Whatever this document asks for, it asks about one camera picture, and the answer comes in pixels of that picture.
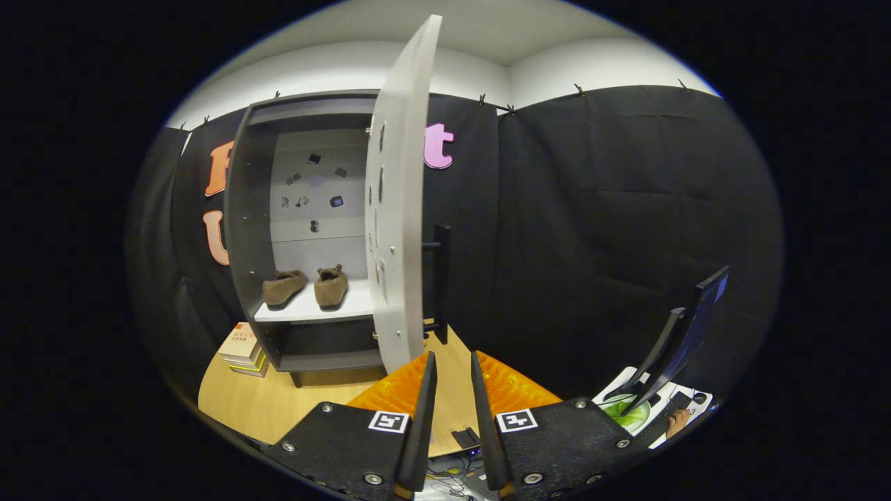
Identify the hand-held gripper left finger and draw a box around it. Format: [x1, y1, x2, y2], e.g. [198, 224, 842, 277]
[263, 351, 438, 501]

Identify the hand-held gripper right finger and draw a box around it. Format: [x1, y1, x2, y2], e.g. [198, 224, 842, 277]
[470, 350, 652, 501]

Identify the brown fuzzy shoe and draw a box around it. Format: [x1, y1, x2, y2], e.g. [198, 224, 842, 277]
[262, 269, 308, 308]
[313, 264, 349, 309]

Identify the dark grey shoe cabinet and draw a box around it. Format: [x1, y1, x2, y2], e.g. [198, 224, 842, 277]
[224, 89, 391, 388]

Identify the green round dish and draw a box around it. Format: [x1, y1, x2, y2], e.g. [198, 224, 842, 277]
[602, 395, 652, 436]

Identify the black keyboard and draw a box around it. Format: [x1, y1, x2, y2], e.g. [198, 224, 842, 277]
[630, 391, 695, 448]

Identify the yellow edged book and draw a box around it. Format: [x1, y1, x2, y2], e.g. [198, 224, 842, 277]
[224, 347, 267, 370]

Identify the white desk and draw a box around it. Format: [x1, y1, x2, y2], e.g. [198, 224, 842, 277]
[592, 367, 714, 450]

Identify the beige cover book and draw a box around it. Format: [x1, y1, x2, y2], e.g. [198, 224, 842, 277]
[219, 321, 260, 360]

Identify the black backdrop cloth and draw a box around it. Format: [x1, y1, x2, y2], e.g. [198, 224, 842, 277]
[125, 83, 784, 418]

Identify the black computer monitor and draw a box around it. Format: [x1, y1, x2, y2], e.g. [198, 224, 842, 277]
[613, 264, 730, 417]

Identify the row of black cloth clips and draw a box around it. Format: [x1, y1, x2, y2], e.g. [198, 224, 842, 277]
[180, 78, 690, 133]

